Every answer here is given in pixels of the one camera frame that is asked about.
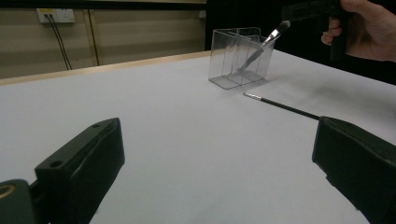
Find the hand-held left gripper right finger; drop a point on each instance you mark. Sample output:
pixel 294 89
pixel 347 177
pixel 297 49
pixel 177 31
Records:
pixel 358 161

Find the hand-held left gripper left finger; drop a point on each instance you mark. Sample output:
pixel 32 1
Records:
pixel 84 168

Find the thick black makeup brush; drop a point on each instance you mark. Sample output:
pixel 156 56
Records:
pixel 271 36

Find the clear acrylic organizer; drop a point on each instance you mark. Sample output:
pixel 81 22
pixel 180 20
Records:
pixel 227 62

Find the thin black makeup brush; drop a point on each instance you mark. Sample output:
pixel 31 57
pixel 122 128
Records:
pixel 286 107

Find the wooden shelf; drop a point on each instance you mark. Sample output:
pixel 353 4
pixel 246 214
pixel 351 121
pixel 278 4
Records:
pixel 149 1

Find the small white wall box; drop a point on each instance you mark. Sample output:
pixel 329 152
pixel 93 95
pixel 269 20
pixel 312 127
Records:
pixel 202 14

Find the white wall socket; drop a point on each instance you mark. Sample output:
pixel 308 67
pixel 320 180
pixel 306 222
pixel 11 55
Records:
pixel 60 15

